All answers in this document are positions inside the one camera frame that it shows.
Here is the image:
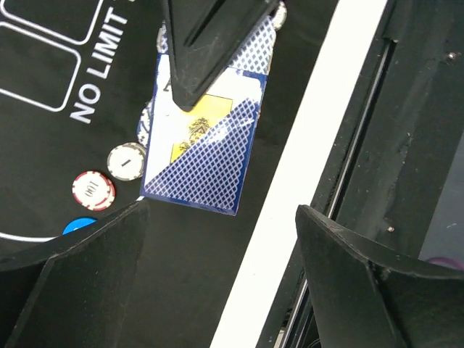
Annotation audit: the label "blue small blind button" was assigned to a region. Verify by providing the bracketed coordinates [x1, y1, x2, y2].
[62, 217, 96, 235]

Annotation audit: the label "blue chips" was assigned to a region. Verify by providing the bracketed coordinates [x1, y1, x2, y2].
[136, 100, 153, 147]

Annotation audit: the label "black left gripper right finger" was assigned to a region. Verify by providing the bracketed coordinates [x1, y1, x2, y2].
[295, 205, 463, 347]

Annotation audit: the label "black poker table mat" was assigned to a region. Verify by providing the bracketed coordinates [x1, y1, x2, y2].
[1, 1, 336, 347]

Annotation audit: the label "grey chips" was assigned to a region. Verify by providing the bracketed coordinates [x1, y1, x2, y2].
[107, 142, 146, 181]

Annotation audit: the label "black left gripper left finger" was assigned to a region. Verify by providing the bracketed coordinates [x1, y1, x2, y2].
[1, 200, 149, 347]

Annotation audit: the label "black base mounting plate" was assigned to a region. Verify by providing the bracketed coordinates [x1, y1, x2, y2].
[257, 1, 463, 347]

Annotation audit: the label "red chips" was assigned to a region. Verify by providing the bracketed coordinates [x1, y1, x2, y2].
[72, 170, 116, 211]

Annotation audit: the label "blue playing card box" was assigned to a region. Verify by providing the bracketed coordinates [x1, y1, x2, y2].
[141, 16, 276, 215]

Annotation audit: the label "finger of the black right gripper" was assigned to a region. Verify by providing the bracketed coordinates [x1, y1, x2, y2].
[162, 0, 279, 111]

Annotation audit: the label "red 100 chip stack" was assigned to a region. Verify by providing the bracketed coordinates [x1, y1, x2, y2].
[271, 1, 287, 31]

